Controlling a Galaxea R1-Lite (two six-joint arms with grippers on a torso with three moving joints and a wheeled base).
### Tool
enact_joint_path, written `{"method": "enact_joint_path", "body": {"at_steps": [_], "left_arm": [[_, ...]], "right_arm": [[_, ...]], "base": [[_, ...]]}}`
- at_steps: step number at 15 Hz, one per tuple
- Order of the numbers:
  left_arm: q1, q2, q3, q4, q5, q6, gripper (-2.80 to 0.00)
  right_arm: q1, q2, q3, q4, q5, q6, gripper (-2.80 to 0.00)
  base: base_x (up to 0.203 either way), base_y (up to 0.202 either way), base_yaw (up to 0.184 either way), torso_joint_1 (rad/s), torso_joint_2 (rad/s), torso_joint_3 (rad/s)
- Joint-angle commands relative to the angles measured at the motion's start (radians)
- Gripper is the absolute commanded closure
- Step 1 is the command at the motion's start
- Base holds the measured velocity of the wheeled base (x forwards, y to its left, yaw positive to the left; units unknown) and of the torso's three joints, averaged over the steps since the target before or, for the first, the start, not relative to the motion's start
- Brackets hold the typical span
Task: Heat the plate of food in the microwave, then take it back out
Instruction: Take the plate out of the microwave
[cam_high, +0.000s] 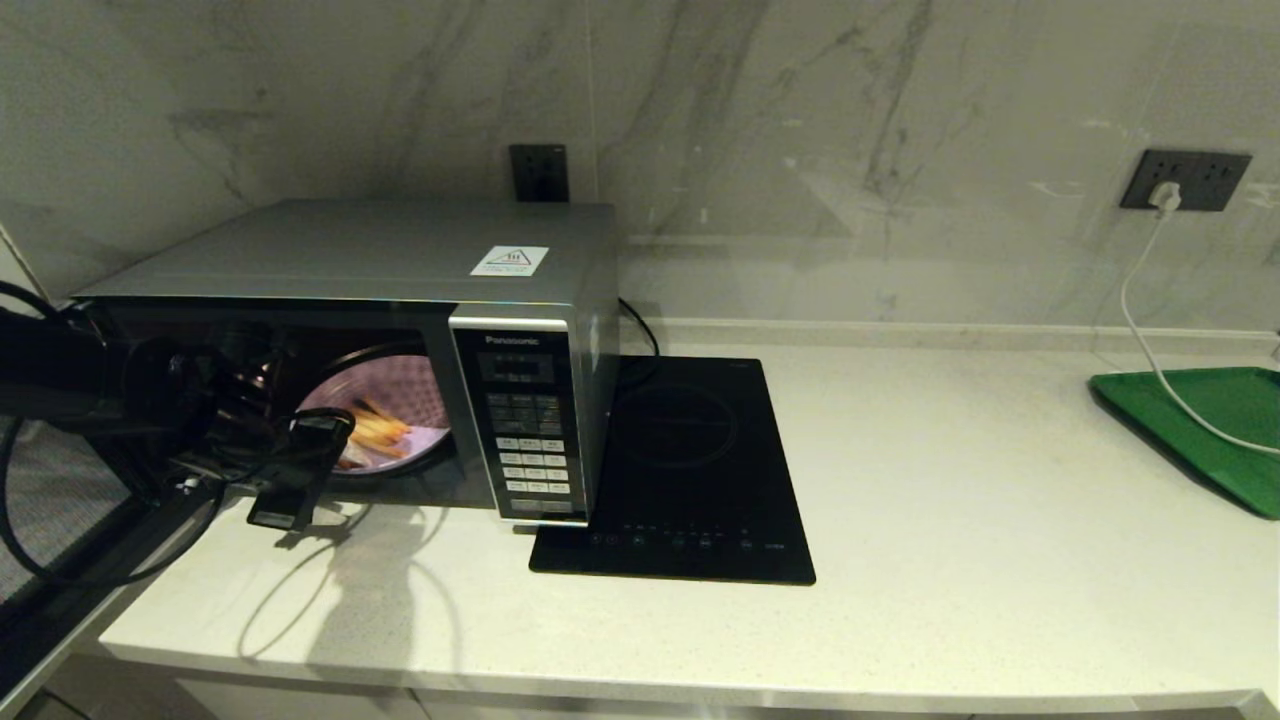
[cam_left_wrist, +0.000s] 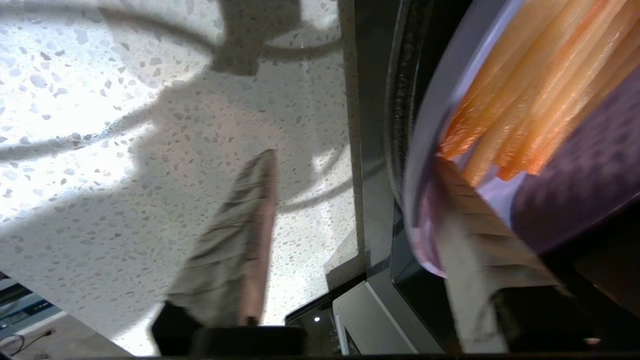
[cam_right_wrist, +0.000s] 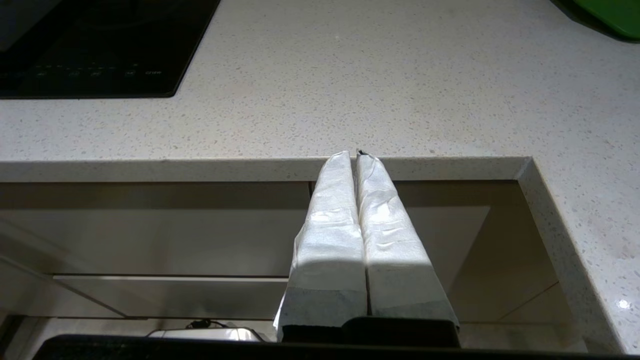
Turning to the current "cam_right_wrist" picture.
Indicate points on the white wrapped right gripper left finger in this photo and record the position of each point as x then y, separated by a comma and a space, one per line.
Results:
330, 250

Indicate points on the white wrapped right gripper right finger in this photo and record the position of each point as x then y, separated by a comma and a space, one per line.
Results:
395, 260

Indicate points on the black induction cooktop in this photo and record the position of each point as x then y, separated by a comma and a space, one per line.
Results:
125, 40

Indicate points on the green plastic tray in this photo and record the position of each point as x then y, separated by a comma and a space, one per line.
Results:
615, 15

